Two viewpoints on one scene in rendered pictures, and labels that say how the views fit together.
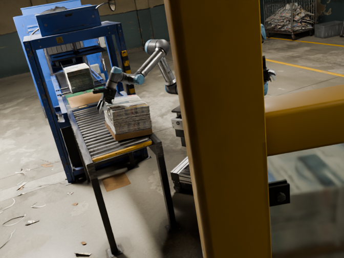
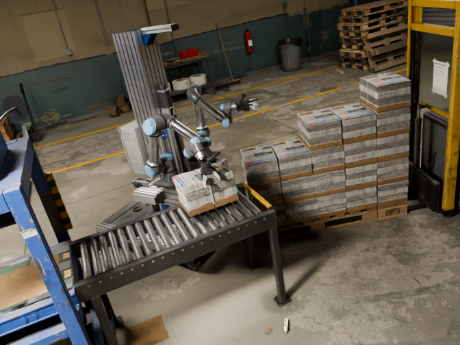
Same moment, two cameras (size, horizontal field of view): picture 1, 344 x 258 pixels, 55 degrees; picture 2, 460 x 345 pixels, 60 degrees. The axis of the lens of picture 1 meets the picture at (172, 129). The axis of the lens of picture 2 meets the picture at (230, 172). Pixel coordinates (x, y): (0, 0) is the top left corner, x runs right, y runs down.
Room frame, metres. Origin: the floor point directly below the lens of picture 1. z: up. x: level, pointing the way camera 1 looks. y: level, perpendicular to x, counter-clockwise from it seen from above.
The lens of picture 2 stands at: (2.28, 2.93, 2.23)
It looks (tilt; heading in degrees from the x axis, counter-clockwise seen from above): 25 degrees down; 270
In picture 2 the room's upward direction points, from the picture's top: 10 degrees counter-clockwise
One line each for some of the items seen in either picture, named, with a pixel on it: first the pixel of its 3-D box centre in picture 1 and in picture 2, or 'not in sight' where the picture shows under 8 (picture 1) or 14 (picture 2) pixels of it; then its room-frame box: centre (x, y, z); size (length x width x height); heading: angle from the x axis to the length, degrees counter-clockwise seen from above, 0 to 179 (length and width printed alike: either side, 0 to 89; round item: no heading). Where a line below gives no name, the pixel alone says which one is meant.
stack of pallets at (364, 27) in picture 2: not in sight; (372, 34); (-1.56, -6.42, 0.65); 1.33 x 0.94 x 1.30; 22
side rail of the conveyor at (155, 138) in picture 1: (134, 122); (164, 218); (2.81, 0.32, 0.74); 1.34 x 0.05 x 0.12; 18
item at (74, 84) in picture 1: (78, 77); not in sight; (4.24, 1.06, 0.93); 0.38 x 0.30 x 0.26; 18
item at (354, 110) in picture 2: not in sight; (350, 110); (1.13, -0.37, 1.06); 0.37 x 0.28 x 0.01; 92
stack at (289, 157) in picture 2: not in sight; (309, 184); (1.55, -0.37, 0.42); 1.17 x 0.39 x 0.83; 1
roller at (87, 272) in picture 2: (94, 109); (85, 261); (3.29, 0.75, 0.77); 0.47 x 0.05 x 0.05; 108
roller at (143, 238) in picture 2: (102, 120); (144, 239); (2.92, 0.62, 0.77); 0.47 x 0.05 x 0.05; 108
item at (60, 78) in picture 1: (77, 82); not in sight; (4.77, 1.24, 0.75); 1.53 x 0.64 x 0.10; 18
